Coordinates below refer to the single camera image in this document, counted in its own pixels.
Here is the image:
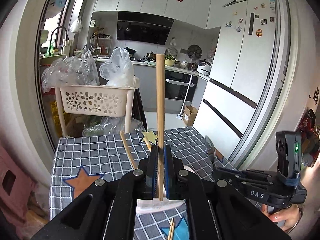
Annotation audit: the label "person's right hand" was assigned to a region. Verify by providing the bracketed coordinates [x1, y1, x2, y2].
[261, 204, 303, 234]

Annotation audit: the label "beige flower-pattern rack basket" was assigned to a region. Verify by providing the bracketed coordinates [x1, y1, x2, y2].
[55, 77, 140, 137]

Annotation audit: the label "plain wooden chopstick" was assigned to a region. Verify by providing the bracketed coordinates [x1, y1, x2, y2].
[156, 54, 165, 202]

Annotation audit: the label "yellow patterned wooden chopstick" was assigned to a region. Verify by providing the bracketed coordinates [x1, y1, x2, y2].
[143, 137, 152, 151]

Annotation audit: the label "grey checkered tablecloth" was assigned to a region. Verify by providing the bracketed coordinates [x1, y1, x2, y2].
[48, 126, 263, 240]

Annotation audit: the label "pink plastic stool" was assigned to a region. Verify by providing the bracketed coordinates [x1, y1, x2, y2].
[1, 146, 35, 219]

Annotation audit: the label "clear plastic bag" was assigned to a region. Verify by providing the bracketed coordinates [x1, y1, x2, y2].
[99, 47, 135, 87]

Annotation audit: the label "crumpled plastic bags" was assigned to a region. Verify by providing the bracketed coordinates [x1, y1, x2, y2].
[41, 50, 100, 93]

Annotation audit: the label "white refrigerator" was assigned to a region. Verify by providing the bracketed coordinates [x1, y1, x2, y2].
[194, 0, 276, 158]

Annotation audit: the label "small cardboard box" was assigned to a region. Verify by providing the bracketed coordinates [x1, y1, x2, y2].
[182, 106, 197, 126]

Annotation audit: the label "black built-in oven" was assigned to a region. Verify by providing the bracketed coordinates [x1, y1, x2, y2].
[165, 70, 199, 102]

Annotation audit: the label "beige utensil holder caddy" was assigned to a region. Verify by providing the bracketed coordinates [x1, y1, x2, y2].
[136, 187, 185, 215]

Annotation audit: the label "black range hood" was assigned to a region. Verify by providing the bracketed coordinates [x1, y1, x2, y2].
[117, 11, 174, 45]

